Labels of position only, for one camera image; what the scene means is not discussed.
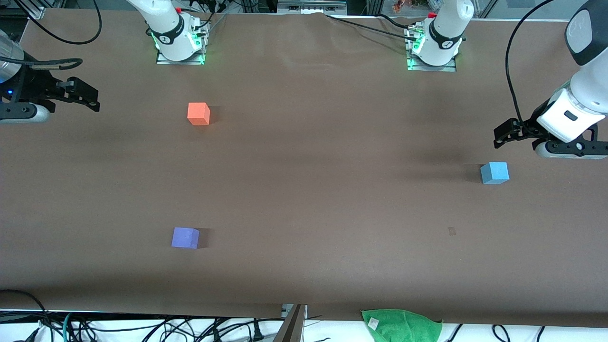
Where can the white socket block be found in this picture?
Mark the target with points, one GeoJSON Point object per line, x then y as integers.
{"type": "Point", "coordinates": [287, 311]}

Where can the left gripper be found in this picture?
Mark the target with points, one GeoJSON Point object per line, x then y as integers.
{"type": "Point", "coordinates": [528, 126]}

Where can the aluminium frame profile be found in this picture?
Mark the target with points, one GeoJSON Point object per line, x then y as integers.
{"type": "Point", "coordinates": [33, 10]}

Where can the green cloth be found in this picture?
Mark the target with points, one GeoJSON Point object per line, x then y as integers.
{"type": "Point", "coordinates": [403, 325]}

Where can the orange foam block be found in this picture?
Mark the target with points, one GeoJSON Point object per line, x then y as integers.
{"type": "Point", "coordinates": [198, 114]}

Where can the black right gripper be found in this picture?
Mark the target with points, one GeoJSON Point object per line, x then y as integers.
{"type": "Point", "coordinates": [34, 88]}

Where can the blue foam block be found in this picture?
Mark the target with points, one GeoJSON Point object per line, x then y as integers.
{"type": "Point", "coordinates": [495, 173]}

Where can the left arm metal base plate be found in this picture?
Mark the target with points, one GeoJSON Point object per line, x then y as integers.
{"type": "Point", "coordinates": [449, 68]}

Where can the orange toy figure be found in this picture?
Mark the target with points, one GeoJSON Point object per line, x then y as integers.
{"type": "Point", "coordinates": [403, 5]}

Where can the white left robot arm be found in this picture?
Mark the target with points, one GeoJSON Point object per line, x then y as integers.
{"type": "Point", "coordinates": [446, 28]}

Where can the grey power strip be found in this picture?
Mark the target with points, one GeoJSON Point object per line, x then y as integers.
{"type": "Point", "coordinates": [311, 6]}

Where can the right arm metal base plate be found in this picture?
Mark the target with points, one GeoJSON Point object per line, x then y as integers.
{"type": "Point", "coordinates": [164, 61]}

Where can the grey metal bar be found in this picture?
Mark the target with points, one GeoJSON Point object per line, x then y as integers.
{"type": "Point", "coordinates": [290, 330]}

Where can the purple foam block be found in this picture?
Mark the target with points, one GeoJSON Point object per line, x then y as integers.
{"type": "Point", "coordinates": [185, 238]}

